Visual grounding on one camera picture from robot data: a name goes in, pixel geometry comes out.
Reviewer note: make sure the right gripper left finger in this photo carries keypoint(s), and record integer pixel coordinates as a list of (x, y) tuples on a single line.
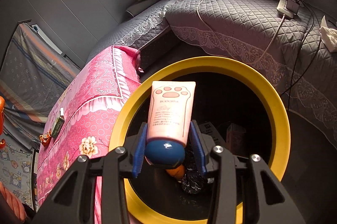
[(73, 197)]

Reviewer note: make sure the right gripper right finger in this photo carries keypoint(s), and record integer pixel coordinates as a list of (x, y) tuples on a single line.
[(264, 198)]

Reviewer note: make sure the orange mandarin peel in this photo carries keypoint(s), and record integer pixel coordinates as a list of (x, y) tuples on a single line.
[(2, 105)]

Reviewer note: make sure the pink hand cream tube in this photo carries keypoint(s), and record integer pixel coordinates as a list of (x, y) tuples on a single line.
[(169, 117)]

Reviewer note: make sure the orange white kids carton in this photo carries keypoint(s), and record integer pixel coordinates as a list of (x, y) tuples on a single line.
[(234, 138)]

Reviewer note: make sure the brown candy wrapper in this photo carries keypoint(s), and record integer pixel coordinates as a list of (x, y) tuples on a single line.
[(45, 138)]

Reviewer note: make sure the green small box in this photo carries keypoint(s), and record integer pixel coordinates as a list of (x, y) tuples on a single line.
[(58, 123)]

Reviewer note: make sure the small orange mandarin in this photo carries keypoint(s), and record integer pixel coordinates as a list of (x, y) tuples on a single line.
[(178, 173)]

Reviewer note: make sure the pink floral table cover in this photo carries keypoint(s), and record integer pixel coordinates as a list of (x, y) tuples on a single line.
[(91, 105)]

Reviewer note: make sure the grey quilted sofa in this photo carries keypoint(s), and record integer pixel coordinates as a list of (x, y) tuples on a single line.
[(290, 53)]

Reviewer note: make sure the white crumpled tissue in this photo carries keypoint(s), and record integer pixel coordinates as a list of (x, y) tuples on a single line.
[(328, 36)]

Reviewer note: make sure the white power adapter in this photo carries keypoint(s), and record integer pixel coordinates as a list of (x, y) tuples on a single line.
[(288, 8)]

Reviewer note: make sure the cartoon wall sticker sheet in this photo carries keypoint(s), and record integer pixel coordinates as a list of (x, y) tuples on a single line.
[(16, 166)]

